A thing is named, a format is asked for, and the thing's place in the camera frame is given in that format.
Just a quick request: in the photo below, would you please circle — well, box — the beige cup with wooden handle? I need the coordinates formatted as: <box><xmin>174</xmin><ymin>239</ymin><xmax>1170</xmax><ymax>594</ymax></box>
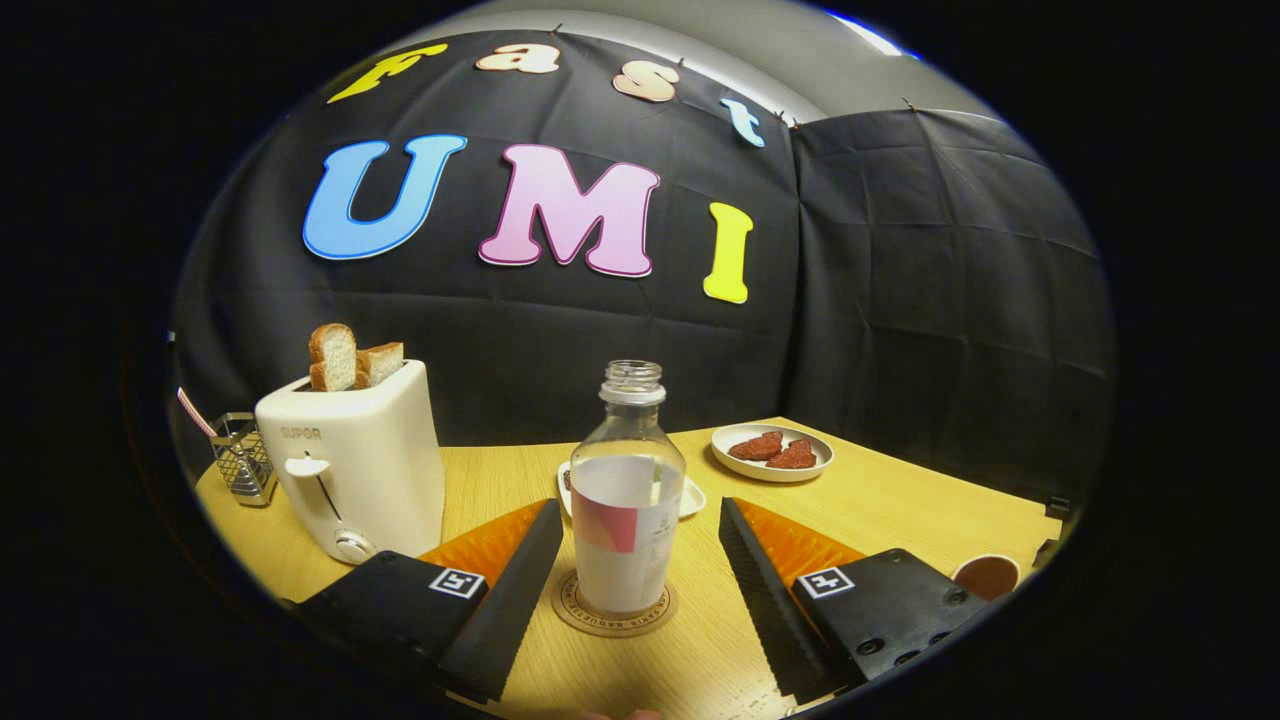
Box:
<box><xmin>950</xmin><ymin>553</ymin><xmax>1022</xmax><ymax>602</ymax></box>

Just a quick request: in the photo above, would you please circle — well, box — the white toaster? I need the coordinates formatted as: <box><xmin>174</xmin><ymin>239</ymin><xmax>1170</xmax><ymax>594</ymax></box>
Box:
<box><xmin>254</xmin><ymin>359</ymin><xmax>447</xmax><ymax>566</ymax></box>

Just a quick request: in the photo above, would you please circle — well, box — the white divided dish with beans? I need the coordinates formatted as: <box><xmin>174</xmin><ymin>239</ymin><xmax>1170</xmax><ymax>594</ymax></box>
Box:
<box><xmin>557</xmin><ymin>460</ymin><xmax>707</xmax><ymax>521</ymax></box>

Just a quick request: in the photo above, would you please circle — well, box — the black backdrop cloth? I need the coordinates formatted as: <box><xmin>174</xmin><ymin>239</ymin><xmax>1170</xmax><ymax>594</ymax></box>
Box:
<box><xmin>170</xmin><ymin>30</ymin><xmax>1119</xmax><ymax>561</ymax></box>

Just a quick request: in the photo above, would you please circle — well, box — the metal wire basket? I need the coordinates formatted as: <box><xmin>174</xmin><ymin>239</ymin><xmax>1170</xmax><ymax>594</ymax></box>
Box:
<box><xmin>210</xmin><ymin>412</ymin><xmax>279</xmax><ymax>508</ymax></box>

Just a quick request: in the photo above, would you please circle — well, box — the bread slice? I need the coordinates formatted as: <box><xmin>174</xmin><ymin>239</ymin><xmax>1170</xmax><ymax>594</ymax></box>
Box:
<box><xmin>355</xmin><ymin>342</ymin><xmax>406</xmax><ymax>389</ymax></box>
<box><xmin>308</xmin><ymin>323</ymin><xmax>358</xmax><ymax>392</ymax></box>

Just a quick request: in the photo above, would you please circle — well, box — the clear juice bottle pink label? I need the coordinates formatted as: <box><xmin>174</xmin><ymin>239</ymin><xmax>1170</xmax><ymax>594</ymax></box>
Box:
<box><xmin>570</xmin><ymin>360</ymin><xmax>688</xmax><ymax>615</ymax></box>

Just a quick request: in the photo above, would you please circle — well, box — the white round plate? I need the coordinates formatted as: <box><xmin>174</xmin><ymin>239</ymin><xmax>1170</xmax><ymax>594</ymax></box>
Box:
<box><xmin>711</xmin><ymin>423</ymin><xmax>835</xmax><ymax>484</ymax></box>

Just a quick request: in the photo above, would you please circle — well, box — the round wooden coaster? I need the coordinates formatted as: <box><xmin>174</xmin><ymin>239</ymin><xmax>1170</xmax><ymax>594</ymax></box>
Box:
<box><xmin>551</xmin><ymin>568</ymin><xmax>680</xmax><ymax>639</ymax></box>

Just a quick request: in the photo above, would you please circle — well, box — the wooden table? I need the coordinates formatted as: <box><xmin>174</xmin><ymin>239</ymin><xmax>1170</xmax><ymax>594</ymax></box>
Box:
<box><xmin>195</xmin><ymin>416</ymin><xmax>1066</xmax><ymax>720</ymax></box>

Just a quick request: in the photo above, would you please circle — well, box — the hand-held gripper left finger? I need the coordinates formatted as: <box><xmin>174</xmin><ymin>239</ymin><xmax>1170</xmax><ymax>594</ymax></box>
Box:
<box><xmin>295</xmin><ymin>498</ymin><xmax>565</xmax><ymax>704</ymax></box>

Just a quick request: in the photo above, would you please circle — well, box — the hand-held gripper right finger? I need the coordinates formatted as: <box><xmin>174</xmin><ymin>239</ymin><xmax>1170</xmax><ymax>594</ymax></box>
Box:
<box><xmin>718</xmin><ymin>497</ymin><xmax>991</xmax><ymax>704</ymax></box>

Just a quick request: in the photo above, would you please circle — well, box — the striped straw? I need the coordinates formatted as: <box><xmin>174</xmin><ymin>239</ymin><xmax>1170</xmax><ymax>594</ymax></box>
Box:
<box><xmin>176</xmin><ymin>387</ymin><xmax>219</xmax><ymax>441</ymax></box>

